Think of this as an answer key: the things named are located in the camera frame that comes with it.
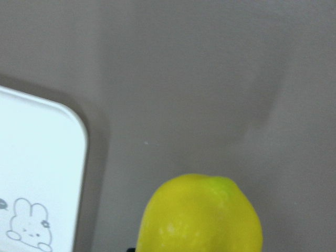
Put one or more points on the yellow lemon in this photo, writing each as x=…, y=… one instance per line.
x=196, y=212

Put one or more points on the white rabbit tray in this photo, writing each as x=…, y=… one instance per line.
x=43, y=156

